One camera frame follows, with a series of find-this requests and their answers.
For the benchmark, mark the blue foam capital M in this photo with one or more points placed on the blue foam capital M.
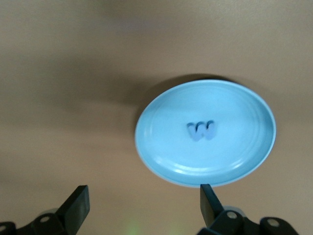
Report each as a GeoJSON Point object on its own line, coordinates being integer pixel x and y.
{"type": "Point", "coordinates": [201, 133]}

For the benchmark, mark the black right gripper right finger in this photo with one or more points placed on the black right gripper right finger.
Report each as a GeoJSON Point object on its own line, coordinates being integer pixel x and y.
{"type": "Point", "coordinates": [212, 213]}

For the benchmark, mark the brown table cover sheet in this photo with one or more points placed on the brown table cover sheet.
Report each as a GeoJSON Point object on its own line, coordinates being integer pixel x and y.
{"type": "Point", "coordinates": [73, 98]}

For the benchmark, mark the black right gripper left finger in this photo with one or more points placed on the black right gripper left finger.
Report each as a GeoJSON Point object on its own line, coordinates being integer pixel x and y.
{"type": "Point", "coordinates": [75, 208]}

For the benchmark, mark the blue plate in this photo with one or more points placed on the blue plate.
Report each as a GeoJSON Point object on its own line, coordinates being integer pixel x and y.
{"type": "Point", "coordinates": [171, 147]}

